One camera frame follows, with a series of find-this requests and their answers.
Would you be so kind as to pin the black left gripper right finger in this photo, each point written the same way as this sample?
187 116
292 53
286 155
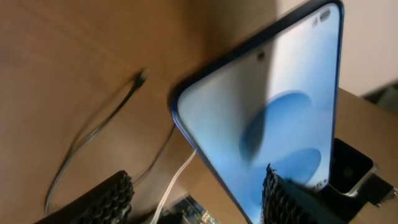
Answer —
287 202

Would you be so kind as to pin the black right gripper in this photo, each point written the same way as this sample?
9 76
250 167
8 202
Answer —
375 191

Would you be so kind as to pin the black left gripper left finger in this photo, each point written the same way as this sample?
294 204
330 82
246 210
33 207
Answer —
107 203

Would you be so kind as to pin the blue Galaxy smartphone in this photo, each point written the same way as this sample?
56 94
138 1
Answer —
268 102

